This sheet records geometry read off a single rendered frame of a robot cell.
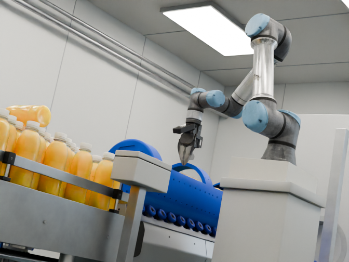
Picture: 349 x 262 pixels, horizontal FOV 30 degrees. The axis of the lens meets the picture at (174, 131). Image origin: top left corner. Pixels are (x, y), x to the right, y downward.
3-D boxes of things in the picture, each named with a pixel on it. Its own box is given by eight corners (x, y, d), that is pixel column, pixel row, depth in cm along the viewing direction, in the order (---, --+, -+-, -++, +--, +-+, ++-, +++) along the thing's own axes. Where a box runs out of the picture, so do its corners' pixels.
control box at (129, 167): (167, 193, 226) (172, 165, 228) (133, 181, 210) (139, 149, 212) (144, 191, 231) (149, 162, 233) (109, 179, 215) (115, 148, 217)
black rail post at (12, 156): (10, 181, 182) (17, 154, 183) (2, 179, 179) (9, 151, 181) (5, 181, 183) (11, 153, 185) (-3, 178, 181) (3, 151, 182)
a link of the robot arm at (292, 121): (302, 148, 269) (308, 117, 271) (280, 138, 261) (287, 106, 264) (281, 148, 278) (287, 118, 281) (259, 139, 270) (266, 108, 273)
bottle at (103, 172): (107, 211, 219) (119, 157, 223) (87, 207, 219) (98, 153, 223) (107, 212, 226) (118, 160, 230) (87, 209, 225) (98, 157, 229)
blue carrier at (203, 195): (253, 239, 318) (254, 182, 327) (152, 205, 248) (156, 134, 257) (202, 241, 333) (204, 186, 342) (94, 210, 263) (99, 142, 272)
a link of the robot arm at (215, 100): (232, 95, 296) (216, 97, 304) (214, 86, 289) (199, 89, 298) (229, 111, 294) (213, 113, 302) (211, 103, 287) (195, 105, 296)
